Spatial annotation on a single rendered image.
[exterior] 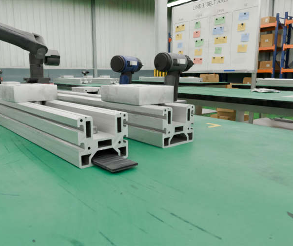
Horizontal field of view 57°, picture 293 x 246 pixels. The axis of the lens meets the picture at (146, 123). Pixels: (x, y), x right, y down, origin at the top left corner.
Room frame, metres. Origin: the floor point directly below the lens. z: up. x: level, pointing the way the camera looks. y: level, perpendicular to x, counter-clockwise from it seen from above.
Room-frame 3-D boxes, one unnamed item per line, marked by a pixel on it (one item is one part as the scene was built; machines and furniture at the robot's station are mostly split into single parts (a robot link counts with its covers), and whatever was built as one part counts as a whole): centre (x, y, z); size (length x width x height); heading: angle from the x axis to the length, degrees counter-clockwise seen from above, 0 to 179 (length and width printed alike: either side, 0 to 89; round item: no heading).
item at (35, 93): (0.76, 0.33, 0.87); 0.16 x 0.11 x 0.07; 41
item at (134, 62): (1.05, 0.06, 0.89); 0.20 x 0.08 x 0.22; 153
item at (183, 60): (0.91, -0.11, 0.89); 0.20 x 0.08 x 0.22; 140
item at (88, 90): (1.25, 0.28, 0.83); 0.11 x 0.10 x 0.10; 135
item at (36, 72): (1.23, 0.48, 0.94); 0.10 x 0.07 x 0.07; 131
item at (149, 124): (0.89, 0.19, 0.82); 0.80 x 0.10 x 0.09; 41
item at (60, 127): (0.76, 0.33, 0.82); 0.80 x 0.10 x 0.09; 41
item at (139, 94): (0.70, 0.03, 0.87); 0.16 x 0.11 x 0.07; 41
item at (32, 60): (1.23, 0.48, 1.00); 0.07 x 0.06 x 0.07; 128
